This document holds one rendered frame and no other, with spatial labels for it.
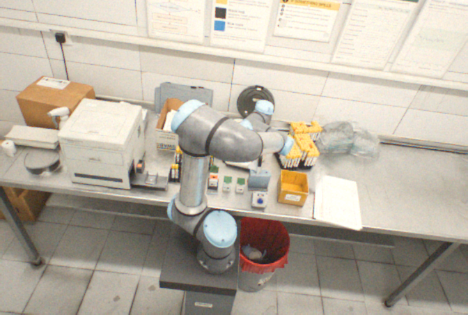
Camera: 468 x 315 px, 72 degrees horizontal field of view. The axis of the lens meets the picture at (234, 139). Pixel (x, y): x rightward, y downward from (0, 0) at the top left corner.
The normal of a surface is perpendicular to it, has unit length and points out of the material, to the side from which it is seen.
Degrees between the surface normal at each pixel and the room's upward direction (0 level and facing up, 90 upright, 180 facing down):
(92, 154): 90
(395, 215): 0
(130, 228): 0
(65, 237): 0
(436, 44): 93
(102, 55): 90
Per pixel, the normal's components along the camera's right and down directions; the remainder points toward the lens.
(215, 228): 0.22, -0.63
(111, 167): -0.06, 0.65
